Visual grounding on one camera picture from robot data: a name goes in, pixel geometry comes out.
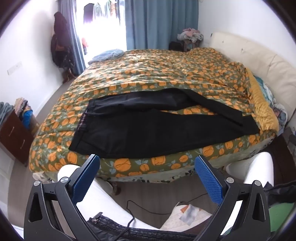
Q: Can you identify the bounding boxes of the green cloth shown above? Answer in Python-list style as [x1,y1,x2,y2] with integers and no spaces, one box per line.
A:
[269,204,294,232]

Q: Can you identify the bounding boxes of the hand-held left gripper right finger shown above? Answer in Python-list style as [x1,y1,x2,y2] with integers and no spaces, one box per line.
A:
[194,155,271,241]

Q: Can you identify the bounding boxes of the wide blue curtain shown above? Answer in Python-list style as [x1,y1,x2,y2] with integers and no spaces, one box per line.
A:
[125,0,199,50]

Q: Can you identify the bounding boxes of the brown wooden cabinet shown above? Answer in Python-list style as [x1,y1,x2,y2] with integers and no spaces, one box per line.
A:
[0,111,35,167]

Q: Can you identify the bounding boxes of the white patchwork cushion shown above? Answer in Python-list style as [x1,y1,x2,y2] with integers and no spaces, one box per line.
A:
[159,202,212,231]

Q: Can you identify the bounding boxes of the white wall switch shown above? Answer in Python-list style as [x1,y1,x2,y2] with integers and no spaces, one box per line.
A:
[7,62,22,75]

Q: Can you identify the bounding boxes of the colourful clothes on cabinet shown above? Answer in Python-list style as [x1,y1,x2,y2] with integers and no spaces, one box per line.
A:
[14,97,34,130]

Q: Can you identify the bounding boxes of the black pants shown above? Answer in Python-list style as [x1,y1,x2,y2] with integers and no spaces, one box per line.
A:
[68,88,260,159]

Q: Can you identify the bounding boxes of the hanging laundry outside window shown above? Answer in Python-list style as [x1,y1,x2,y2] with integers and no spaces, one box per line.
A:
[83,1,118,25]

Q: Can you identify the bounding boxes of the narrow blue curtain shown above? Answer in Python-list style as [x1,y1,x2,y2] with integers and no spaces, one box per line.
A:
[58,0,87,77]

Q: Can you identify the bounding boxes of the black cable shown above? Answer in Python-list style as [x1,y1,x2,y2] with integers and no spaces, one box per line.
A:
[126,192,208,241]

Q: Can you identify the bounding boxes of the pile of light clothes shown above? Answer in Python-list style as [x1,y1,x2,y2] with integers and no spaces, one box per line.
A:
[177,28,204,43]

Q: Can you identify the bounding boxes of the orange floral quilt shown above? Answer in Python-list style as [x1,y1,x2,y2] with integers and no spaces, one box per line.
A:
[29,47,278,182]

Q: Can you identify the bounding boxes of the dark clothes on coat rack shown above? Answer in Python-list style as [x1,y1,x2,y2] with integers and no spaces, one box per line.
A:
[51,11,75,82]

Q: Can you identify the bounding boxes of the white trouser legs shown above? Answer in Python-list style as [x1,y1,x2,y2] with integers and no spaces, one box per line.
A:
[58,164,162,232]

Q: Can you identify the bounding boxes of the blue folded cloth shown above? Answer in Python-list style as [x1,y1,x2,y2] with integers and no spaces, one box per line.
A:
[88,49,124,64]

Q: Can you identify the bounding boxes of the dark stool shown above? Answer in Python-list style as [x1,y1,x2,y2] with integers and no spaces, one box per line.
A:
[169,41,193,52]

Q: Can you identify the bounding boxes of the cream padded headboard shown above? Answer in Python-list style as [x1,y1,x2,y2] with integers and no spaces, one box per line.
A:
[209,32,296,112]

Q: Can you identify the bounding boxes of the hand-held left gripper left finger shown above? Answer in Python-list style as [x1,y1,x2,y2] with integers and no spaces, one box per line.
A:
[24,153,100,241]

